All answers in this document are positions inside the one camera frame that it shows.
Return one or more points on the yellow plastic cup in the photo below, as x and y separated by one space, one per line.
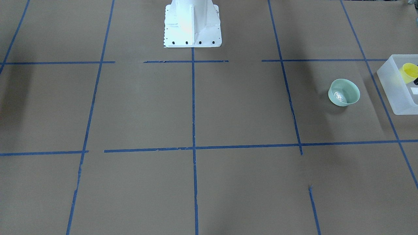
409 72

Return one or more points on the translucent plastic box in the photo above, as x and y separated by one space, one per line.
398 93

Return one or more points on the mint green bowl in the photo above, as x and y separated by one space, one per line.
343 92

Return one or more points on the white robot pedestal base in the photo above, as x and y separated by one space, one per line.
192 24

